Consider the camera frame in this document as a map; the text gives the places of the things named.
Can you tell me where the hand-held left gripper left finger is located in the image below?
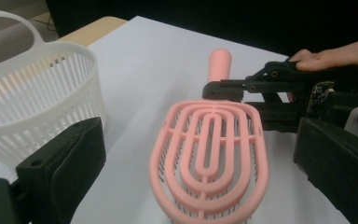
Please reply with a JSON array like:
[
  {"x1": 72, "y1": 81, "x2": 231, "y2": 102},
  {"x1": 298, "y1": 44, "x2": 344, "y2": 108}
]
[{"x1": 15, "y1": 116, "x2": 107, "y2": 224}]

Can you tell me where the pink hairbrush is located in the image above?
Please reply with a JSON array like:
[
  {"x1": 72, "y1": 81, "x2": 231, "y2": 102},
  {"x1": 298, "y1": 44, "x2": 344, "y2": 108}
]
[{"x1": 148, "y1": 48, "x2": 270, "y2": 224}]

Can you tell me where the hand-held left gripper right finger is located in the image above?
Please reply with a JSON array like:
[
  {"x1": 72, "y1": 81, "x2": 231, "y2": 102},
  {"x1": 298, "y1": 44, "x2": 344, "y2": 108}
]
[{"x1": 293, "y1": 117, "x2": 358, "y2": 224}]

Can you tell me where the black curtain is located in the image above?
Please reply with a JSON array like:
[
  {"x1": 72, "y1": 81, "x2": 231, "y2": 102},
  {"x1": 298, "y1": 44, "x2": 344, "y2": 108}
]
[{"x1": 45, "y1": 0, "x2": 358, "y2": 59}]

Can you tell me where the white slotted plastic basket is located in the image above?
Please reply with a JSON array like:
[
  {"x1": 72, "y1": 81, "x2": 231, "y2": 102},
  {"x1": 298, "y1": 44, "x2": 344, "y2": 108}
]
[{"x1": 0, "y1": 8, "x2": 107, "y2": 168}]

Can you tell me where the wooden table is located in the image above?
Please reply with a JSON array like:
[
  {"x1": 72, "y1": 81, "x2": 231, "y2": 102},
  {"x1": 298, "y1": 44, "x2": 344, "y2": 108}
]
[{"x1": 57, "y1": 16, "x2": 129, "y2": 49}]

